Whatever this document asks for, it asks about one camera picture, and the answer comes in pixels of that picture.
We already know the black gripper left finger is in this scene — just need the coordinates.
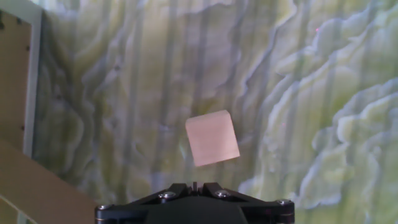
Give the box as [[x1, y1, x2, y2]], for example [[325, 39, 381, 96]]
[[95, 182, 197, 224]]

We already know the small wooden cube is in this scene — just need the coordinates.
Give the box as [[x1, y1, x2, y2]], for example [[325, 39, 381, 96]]
[[185, 109, 241, 167]]

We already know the green marble pattern mat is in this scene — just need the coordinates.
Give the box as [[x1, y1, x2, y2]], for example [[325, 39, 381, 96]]
[[29, 0, 398, 224]]

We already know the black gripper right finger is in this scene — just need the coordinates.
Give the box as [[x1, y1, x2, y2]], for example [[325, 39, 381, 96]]
[[195, 182, 295, 224]]

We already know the wooden picture frame with stand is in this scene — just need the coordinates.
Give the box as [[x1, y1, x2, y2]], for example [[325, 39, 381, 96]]
[[0, 0, 100, 224]]

